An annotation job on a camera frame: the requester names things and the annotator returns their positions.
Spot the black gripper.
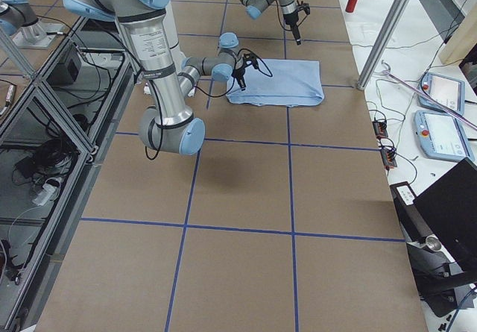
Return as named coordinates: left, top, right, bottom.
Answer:
left=284, top=10, right=301, bottom=45
left=233, top=64, right=246, bottom=90

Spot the light blue t-shirt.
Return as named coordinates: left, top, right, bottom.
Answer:
left=226, top=59, right=325, bottom=107

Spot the reacher grabber stick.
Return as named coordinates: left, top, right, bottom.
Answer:
left=381, top=60, right=476, bottom=131

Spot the small electronics board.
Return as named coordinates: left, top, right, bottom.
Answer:
left=372, top=120, right=388, bottom=139

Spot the brown table cover sheet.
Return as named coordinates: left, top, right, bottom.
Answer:
left=37, top=0, right=426, bottom=331

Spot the far teach pendant tablet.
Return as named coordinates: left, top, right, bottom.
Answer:
left=420, top=72, right=465, bottom=115

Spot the teach pendant tablet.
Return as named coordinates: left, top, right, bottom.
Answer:
left=414, top=110, right=475, bottom=162
left=420, top=72, right=465, bottom=115

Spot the near teach pendant tablet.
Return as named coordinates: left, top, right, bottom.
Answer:
left=414, top=110, right=475, bottom=162

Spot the black laptop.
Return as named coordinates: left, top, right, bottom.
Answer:
left=414, top=158, right=476, bottom=271

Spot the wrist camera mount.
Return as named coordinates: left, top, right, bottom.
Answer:
left=296, top=1, right=311, bottom=16
left=241, top=52, right=259, bottom=70

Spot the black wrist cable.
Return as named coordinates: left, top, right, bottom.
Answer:
left=193, top=48, right=274, bottom=99
left=247, top=0, right=310, bottom=33

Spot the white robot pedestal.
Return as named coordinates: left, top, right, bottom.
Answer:
left=162, top=1, right=186, bottom=74

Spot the aluminium frame post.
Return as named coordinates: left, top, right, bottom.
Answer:
left=356, top=0, right=409, bottom=90

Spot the aluminium side frame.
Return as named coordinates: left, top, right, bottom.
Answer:
left=1, top=17, right=136, bottom=331

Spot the black camera tripod mount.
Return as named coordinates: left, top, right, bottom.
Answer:
left=390, top=182, right=476, bottom=317

